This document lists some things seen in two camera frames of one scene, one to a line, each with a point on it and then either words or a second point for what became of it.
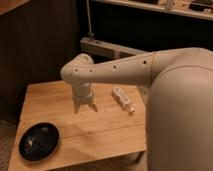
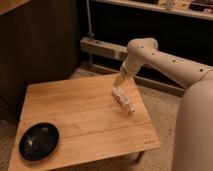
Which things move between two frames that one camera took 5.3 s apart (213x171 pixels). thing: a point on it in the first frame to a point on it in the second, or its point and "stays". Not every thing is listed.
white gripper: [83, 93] to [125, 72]
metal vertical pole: [91, 34] stays
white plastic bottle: [123, 99] stays
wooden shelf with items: [202, 9] stays
